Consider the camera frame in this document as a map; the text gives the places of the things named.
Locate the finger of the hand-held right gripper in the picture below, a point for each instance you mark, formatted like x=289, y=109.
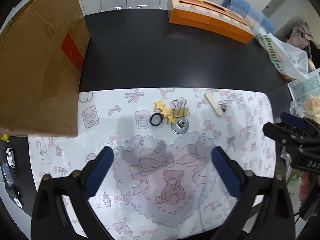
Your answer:
x=275, y=130
x=291, y=119

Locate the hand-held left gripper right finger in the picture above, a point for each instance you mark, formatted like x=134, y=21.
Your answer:
x=226, y=172

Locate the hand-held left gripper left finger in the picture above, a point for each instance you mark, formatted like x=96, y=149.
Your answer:
x=98, y=172

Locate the silver metal disc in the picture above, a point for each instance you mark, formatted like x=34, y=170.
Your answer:
x=176, y=128

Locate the gold binder clip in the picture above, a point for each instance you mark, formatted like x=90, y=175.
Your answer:
x=179, y=111

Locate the yellow star hair clip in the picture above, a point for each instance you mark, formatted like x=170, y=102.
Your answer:
x=159, y=104

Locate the brown cardboard box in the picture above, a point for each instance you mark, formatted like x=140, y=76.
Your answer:
x=37, y=55

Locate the cream artificial flowers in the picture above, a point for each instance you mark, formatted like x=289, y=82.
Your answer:
x=312, y=106

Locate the printed paper sheet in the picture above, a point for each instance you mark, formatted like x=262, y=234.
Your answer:
x=305, y=85

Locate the white printed table mat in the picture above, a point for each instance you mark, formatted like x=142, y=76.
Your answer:
x=120, y=130

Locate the white plastic bag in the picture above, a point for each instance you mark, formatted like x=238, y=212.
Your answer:
x=287, y=55

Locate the pink clothes heap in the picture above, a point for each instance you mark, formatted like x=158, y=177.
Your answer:
x=300, y=36

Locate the small black device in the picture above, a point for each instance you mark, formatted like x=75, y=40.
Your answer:
x=13, y=195

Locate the small white device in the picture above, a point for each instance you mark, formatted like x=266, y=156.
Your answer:
x=10, y=157

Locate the small blue packet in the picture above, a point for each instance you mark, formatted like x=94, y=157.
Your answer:
x=7, y=173

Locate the small yellow toy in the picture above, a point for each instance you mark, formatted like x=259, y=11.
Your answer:
x=4, y=137

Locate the orange tissue box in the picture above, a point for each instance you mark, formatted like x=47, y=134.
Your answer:
x=212, y=25

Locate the blue folded towel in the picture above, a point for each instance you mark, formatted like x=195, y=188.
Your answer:
x=240, y=3

